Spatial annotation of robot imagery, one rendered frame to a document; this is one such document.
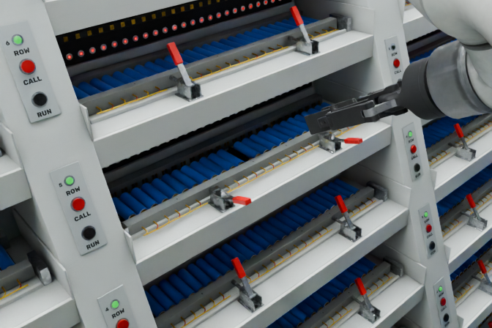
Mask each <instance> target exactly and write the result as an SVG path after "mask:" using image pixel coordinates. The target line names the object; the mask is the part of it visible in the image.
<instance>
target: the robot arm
mask: <svg viewBox="0 0 492 328"><path fill-rule="evenodd" d="M408 1H409V2H410V3H411V4H412V5H413V6H414V7H415V8H416V9H417V10H418V11H419V12H420V13H421V14H422V15H423V16H424V17H425V18H426V19H427V20H428V21H429V22H431V23H432V24H433V25H434V26H435V27H436V28H438V29H440V30H441V31H443V32H444V33H445V34H448V35H450V36H452V37H455V38H456V39H457V40H456V41H453V42H450V43H447V44H445V45H442V46H439V47H438V48H437V49H435V50H434V52H432V54H431V55H430V56H429V57H426V58H424V59H419V60H417V61H414V62H412V63H411V64H410V65H409V66H408V67H407V68H406V69H405V71H404V73H403V77H402V80H401V81H398V82H397V83H394V84H392V85H389V86H387V87H385V88H384V89H380V90H378V91H375V92H369V93H368V95H366V96H360V97H358V98H357V101H356V100H355V98H352V99H350V100H346V101H343V102H339V103H336V104H334V105H330V106H327V107H324V108H322V109H321V111H319V112H317V113H312V114H310V115H307V116H305V117H304V118H305V121H306V123H307V126H308V129H309V131H310V134H311V135H313V134H316V133H321V132H324V131H328V130H331V131H336V130H339V129H342V128H345V127H351V126H354V125H358V124H364V123H370V122H374V123H375V122H377V121H378V120H379V119H381V118H384V117H387V116H391V115H394V116H398V115H401V114H405V113H407V112H409V111H408V109H409V110H410V111H411V112H412V113H413V114H414V115H415V116H417V117H419V118H421V119H425V120H431V119H437V118H440V117H444V116H448V117H451V118H453V119H461V118H465V117H468V116H477V115H480V114H484V113H492V0H408Z"/></svg>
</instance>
